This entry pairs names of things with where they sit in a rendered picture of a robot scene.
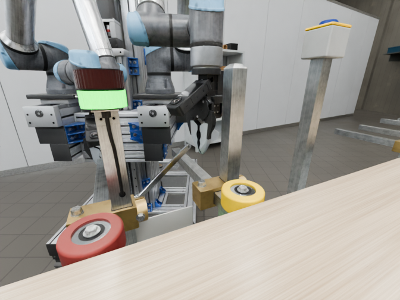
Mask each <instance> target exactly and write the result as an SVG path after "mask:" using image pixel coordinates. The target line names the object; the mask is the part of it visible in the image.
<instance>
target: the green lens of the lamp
mask: <svg viewBox="0 0 400 300"><path fill-rule="evenodd" d="M77 95H78V98H79V104H80V108H81V109H86V110H103V109H113V108H122V107H126V106H127V98H126V90H115V91H78V90H77Z"/></svg>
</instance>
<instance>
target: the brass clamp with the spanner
mask: <svg viewBox="0 0 400 300"><path fill-rule="evenodd" d="M130 196H131V201H132V206H129V207H125V208H120V209H117V210H112V207H111V201H110V200H106V201H101V202H96V203H93V204H88V205H83V206H81V207H82V209H83V210H84V213H83V214H82V215H81V216H79V217H75V218H73V217H71V216H70V214H71V212H69V215H68V219H67V222H66V228H67V227H68V226H69V225H71V224H72V223H74V222H75V221H77V220H79V219H81V218H83V217H85V216H88V215H91V214H96V213H113V214H116V215H118V216H119V217H120V218H121V219H122V221H123V224H124V230H125V232H126V231H129V230H133V229H137V228H139V223H140V222H143V221H146V220H148V209H147V204H146V200H145V197H143V196H141V197H138V198H135V197H134V195H130ZM71 209H72V208H71ZM71 209H70V211H71Z"/></svg>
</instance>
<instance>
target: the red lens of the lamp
mask: <svg viewBox="0 0 400 300"><path fill-rule="evenodd" d="M73 75H74V81H75V84H76V89H114V88H125V83H124V74H123V71H121V70H98V69H77V70H73Z"/></svg>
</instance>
